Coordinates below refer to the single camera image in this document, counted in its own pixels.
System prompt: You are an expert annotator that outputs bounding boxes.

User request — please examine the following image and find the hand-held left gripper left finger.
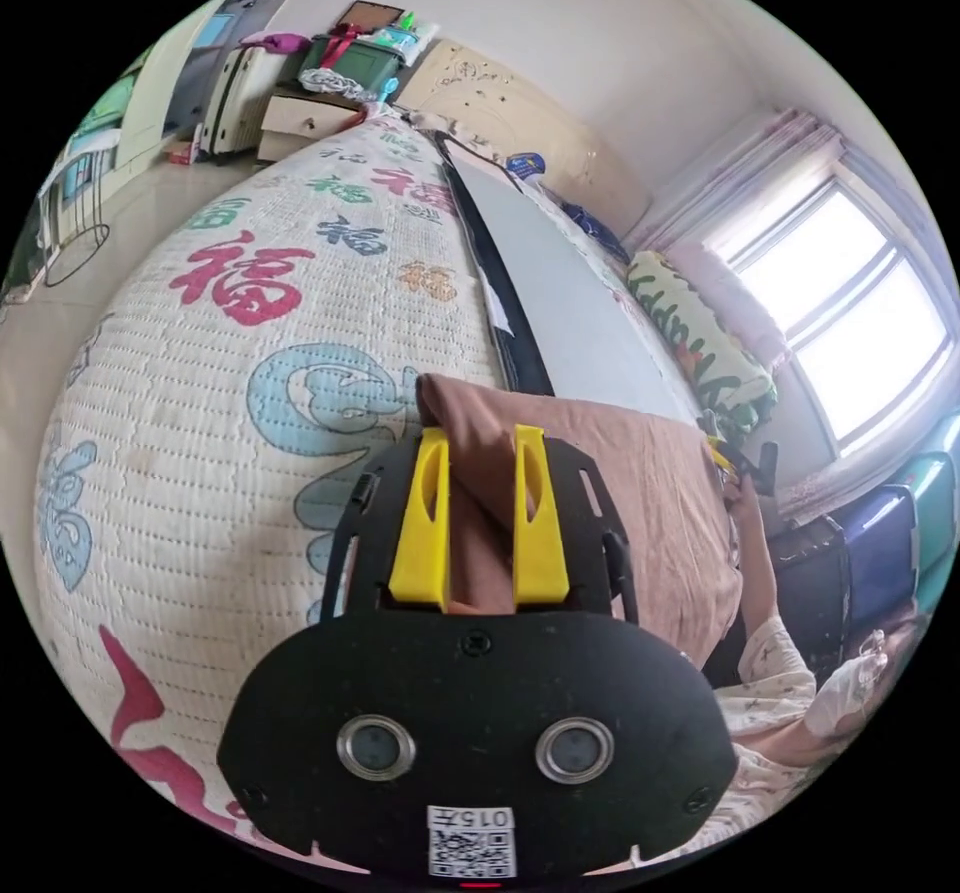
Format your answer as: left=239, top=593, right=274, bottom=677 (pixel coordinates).
left=387, top=427, right=452, bottom=604

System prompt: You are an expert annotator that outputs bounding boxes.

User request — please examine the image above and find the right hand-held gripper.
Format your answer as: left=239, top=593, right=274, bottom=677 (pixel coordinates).
left=706, top=433, right=781, bottom=498

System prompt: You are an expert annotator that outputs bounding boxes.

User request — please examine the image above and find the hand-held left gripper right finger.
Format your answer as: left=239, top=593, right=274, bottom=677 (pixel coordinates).
left=512, top=424, right=568, bottom=607

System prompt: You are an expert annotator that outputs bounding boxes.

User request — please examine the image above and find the brown hoodie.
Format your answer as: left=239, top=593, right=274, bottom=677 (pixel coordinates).
left=414, top=373, right=745, bottom=687

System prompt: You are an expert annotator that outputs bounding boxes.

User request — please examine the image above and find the person's right forearm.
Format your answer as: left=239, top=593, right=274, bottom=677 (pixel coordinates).
left=734, top=529, right=820, bottom=731

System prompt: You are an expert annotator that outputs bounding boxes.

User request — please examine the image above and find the person's right hand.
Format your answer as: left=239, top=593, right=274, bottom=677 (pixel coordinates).
left=722, top=471, right=765, bottom=538

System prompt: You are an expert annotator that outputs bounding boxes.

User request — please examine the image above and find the rolled blanket with green print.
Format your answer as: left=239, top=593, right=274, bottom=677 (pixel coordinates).
left=624, top=249, right=783, bottom=435

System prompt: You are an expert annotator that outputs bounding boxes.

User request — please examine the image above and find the row of coloured storage boxes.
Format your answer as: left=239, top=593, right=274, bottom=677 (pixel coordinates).
left=770, top=412, right=960, bottom=666

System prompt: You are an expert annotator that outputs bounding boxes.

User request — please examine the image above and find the window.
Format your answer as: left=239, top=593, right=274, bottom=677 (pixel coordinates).
left=704, top=171, right=960, bottom=461

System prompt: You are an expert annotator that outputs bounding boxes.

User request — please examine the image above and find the bed with printed quilt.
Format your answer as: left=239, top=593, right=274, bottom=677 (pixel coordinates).
left=31, top=37, right=781, bottom=868

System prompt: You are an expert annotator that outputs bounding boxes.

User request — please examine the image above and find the grey flat board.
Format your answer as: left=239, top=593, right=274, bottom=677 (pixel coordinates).
left=433, top=129, right=708, bottom=423

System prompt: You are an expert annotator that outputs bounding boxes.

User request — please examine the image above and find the pink curtain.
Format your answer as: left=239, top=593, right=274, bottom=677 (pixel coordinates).
left=620, top=107, right=853, bottom=384

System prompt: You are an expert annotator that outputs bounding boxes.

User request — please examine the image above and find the nightstand with green box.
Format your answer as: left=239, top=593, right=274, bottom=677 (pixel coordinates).
left=257, top=0, right=442, bottom=164

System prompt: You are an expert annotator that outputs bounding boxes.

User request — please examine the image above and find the white suitcase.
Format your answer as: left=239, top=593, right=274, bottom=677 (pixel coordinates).
left=200, top=43, right=283, bottom=157

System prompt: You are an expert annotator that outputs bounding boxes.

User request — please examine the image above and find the white wardrobe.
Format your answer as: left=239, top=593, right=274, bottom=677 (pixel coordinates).
left=71, top=0, right=260, bottom=182

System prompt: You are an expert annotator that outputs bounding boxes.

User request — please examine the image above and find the black wire stand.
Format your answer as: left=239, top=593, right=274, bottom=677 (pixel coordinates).
left=38, top=148, right=114, bottom=289

